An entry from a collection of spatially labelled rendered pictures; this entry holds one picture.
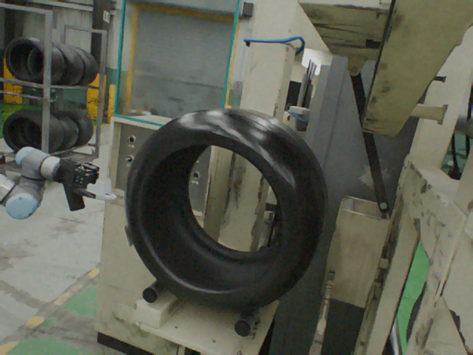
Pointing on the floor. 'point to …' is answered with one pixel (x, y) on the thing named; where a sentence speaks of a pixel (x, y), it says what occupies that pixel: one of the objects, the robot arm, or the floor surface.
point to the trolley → (40, 128)
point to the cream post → (271, 84)
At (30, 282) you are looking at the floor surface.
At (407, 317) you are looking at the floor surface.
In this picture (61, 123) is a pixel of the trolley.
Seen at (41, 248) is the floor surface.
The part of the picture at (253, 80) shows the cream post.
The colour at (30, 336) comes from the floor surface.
